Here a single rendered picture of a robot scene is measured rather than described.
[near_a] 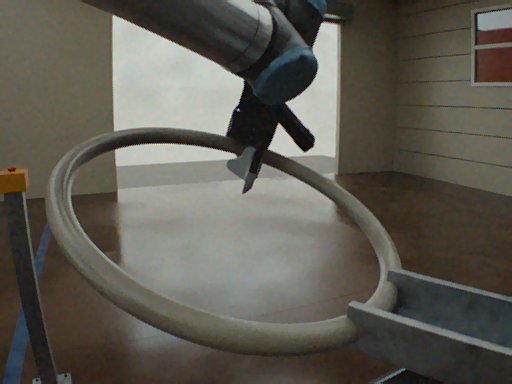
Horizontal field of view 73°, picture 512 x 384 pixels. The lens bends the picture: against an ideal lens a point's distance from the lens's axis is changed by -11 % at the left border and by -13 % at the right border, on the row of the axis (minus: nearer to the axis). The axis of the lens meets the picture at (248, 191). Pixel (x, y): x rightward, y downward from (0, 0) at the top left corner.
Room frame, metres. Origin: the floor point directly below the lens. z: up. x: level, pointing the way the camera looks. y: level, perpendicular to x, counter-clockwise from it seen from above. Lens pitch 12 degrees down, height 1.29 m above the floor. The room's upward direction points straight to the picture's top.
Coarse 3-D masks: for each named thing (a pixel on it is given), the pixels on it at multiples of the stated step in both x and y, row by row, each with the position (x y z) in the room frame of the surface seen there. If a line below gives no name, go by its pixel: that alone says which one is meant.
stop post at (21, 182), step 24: (24, 168) 1.50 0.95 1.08; (0, 192) 1.36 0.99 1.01; (24, 192) 1.47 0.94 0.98; (24, 216) 1.41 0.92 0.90; (24, 240) 1.40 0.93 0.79; (24, 264) 1.40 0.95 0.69; (24, 288) 1.39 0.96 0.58; (24, 312) 1.38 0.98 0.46; (48, 336) 1.48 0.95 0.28; (48, 360) 1.40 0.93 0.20
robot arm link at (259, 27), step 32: (96, 0) 0.33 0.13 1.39; (128, 0) 0.34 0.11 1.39; (160, 0) 0.35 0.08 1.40; (192, 0) 0.37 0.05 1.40; (224, 0) 0.40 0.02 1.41; (160, 32) 0.39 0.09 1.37; (192, 32) 0.40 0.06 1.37; (224, 32) 0.41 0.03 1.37; (256, 32) 0.44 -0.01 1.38; (288, 32) 0.48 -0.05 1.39; (224, 64) 0.46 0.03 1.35; (256, 64) 0.46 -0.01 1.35; (288, 64) 0.46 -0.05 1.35; (256, 96) 0.51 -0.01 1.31; (288, 96) 0.51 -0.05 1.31
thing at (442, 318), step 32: (416, 288) 0.40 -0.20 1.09; (448, 288) 0.38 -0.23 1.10; (384, 320) 0.31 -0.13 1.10; (416, 320) 0.30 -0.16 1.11; (448, 320) 0.37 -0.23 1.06; (480, 320) 0.35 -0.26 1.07; (384, 352) 0.31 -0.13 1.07; (416, 352) 0.29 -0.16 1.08; (448, 352) 0.27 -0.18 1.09; (480, 352) 0.25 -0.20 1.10
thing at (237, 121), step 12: (252, 96) 0.70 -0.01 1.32; (240, 108) 0.72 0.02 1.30; (252, 108) 0.71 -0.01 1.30; (264, 108) 0.70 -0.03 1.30; (240, 120) 0.70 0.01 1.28; (252, 120) 0.69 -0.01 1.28; (264, 120) 0.69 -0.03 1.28; (228, 132) 0.71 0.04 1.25; (240, 132) 0.71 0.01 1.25; (252, 132) 0.70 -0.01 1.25; (264, 132) 0.70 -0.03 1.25; (252, 144) 0.71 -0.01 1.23
